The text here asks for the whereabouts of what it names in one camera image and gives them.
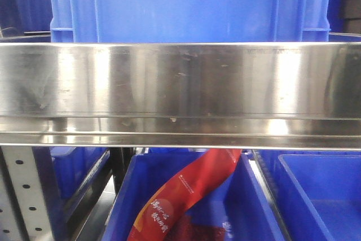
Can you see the blue bin lower centre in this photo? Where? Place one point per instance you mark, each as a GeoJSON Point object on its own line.
{"type": "Point", "coordinates": [236, 210]}

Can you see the blue bin lower left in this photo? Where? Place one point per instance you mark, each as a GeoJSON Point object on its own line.
{"type": "Point", "coordinates": [72, 164]}

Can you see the blue bin lower right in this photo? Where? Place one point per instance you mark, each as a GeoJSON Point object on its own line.
{"type": "Point", "coordinates": [317, 192]}

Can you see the dark blue bin upper left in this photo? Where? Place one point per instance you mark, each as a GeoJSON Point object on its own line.
{"type": "Point", "coordinates": [25, 17]}

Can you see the red printed package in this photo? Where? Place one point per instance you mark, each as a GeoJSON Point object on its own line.
{"type": "Point", "coordinates": [182, 191]}

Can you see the large blue plastic crate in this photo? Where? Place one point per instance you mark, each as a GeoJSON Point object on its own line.
{"type": "Point", "coordinates": [177, 21]}

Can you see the perforated grey shelf upright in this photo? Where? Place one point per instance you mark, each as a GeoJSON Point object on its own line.
{"type": "Point", "coordinates": [33, 179]}

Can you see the stainless steel shelf rail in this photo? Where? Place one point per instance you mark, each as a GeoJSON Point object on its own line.
{"type": "Point", "coordinates": [278, 95]}

